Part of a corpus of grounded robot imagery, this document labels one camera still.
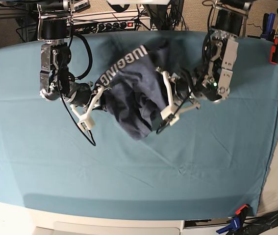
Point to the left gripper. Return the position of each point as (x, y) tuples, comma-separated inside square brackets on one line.
[(181, 89)]

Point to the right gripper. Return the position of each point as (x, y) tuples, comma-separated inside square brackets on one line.
[(81, 94)]

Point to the blue-grey T-shirt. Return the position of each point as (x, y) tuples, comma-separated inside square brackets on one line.
[(135, 92)]

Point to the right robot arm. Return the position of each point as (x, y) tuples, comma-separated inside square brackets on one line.
[(56, 81)]

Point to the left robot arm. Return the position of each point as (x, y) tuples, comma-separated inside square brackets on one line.
[(226, 22)]

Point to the teal table cloth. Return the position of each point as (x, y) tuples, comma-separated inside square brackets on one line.
[(209, 164)]

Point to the orange black clamp top right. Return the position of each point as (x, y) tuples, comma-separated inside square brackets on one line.
[(274, 52)]

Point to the blue clamp top right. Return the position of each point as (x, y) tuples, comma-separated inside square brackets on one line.
[(268, 32)]

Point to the blue orange clamp bottom right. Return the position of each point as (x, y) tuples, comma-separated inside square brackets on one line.
[(236, 223)]

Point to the black plastic bag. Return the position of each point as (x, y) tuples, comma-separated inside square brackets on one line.
[(261, 224)]

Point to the black power strip red switch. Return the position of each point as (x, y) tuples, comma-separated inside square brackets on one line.
[(92, 27)]

